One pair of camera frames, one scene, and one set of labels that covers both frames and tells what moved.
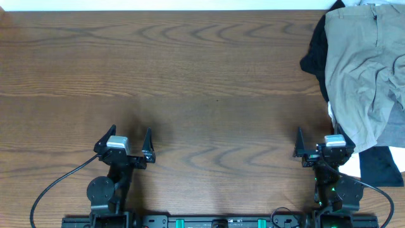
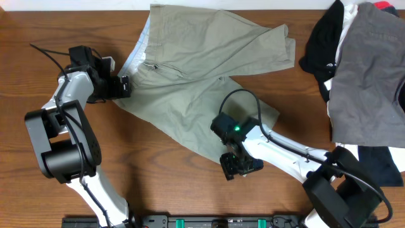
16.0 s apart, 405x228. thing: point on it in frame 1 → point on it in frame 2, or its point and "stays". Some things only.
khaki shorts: (364, 47) → (179, 69)
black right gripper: (299, 149) → (230, 170)
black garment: (314, 61) stays
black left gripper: (149, 156) → (116, 92)
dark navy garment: (378, 168) stays
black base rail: (148, 221) stays
